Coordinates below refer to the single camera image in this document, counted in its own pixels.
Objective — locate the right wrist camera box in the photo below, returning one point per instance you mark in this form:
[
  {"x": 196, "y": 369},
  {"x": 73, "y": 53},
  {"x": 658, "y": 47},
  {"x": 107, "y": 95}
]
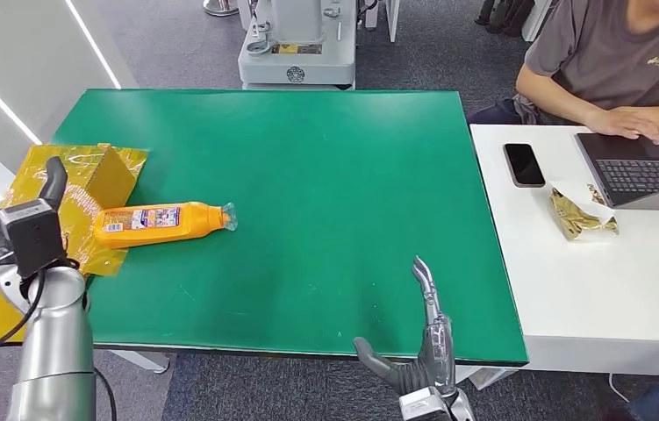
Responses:
[{"x": 422, "y": 407}]

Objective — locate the white panel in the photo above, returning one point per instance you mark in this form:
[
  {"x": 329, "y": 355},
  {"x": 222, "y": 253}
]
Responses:
[{"x": 536, "y": 20}]

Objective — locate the chrome stand base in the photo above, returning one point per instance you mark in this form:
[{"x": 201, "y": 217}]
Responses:
[{"x": 220, "y": 7}]

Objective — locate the person's right hand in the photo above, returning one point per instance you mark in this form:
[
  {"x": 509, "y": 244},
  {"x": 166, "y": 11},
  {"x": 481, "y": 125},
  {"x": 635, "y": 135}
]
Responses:
[{"x": 622, "y": 123}]

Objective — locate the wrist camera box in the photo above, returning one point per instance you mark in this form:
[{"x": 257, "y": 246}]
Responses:
[
  {"x": 422, "y": 407},
  {"x": 35, "y": 238}
]

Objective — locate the white furniture leg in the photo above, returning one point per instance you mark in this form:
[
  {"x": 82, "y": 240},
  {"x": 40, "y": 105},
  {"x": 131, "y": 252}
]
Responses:
[{"x": 389, "y": 20}]

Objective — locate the grey laptop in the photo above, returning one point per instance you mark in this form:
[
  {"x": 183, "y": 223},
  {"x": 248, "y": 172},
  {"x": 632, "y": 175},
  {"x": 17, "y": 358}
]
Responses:
[{"x": 637, "y": 174}]

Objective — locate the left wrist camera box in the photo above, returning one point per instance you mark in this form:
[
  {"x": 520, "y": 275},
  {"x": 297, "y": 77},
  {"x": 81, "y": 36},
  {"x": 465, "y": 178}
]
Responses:
[{"x": 35, "y": 238}]

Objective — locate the person's right forearm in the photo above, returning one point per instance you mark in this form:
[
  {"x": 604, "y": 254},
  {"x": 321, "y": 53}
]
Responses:
[{"x": 556, "y": 99}]

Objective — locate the gold snack wrapper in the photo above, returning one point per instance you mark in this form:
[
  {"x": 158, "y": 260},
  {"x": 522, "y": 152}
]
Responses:
[{"x": 574, "y": 218}]

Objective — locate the orange plastic bottle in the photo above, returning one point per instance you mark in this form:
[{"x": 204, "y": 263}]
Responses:
[{"x": 154, "y": 233}]

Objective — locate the white table leg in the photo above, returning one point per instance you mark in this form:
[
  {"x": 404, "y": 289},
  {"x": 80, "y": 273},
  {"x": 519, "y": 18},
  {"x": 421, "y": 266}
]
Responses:
[{"x": 152, "y": 361}]

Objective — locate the person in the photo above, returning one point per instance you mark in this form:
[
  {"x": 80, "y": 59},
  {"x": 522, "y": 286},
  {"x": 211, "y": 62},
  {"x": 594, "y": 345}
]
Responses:
[{"x": 602, "y": 64}]

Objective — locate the black smartphone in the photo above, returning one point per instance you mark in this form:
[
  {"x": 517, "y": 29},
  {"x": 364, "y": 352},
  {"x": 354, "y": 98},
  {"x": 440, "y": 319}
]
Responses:
[{"x": 524, "y": 165}]

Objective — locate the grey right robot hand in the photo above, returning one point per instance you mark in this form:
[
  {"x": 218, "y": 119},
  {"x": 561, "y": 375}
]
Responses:
[{"x": 436, "y": 354}]

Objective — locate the grey robot base machine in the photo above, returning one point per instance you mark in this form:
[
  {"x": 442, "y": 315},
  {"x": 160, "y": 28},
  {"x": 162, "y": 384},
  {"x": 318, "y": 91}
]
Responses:
[{"x": 299, "y": 65}]

